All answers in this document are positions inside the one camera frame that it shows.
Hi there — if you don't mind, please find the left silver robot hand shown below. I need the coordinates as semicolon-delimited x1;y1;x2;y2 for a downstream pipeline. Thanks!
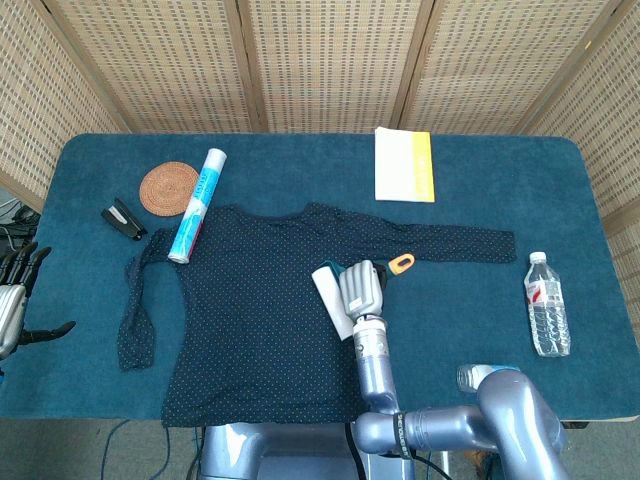
0;242;78;362

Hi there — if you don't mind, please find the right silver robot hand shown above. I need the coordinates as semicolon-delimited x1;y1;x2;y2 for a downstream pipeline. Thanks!
337;259;392;318

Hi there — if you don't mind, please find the teal lint roller orange tip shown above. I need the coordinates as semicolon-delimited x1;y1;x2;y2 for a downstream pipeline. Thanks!
310;253;416;343

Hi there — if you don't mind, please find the dark blue dotted shirt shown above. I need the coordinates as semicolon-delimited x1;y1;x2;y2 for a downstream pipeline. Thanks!
116;201;518;429

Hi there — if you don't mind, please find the white yellow booklet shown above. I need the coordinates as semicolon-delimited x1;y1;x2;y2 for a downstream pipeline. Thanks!
373;127;436;204

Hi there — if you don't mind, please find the blue carpet table cover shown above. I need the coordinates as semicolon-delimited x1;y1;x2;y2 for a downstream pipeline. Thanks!
0;132;622;422

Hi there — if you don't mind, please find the clear plastic bottle lying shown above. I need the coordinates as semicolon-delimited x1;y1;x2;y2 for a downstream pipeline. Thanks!
455;363;522;393

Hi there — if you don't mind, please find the black stapler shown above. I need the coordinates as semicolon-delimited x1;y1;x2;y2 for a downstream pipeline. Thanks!
100;196;149;243

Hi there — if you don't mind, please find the blue-grey robot torso base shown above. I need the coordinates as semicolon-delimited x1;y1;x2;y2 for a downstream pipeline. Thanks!
198;421;417;480

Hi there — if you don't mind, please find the blue white wrapped roll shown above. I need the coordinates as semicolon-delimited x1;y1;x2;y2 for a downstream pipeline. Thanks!
167;147;229;266

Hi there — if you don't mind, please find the clear water bottle white cap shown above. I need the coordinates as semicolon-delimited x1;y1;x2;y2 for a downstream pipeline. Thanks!
523;251;572;358

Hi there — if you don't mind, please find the round woven brown coaster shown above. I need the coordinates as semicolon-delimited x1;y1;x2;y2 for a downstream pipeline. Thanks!
139;160;201;218

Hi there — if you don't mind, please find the brown shoe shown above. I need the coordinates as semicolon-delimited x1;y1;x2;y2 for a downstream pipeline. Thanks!
462;448;501;474

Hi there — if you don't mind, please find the woven bamboo folding screen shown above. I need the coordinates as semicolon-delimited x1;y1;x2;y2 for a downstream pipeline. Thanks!
0;0;640;331

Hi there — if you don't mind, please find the black cable bundle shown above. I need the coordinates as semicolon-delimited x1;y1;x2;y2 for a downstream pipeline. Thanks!
0;197;42;249

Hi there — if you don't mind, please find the blue floor cable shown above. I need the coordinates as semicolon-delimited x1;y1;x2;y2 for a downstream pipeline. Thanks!
98;419;172;480

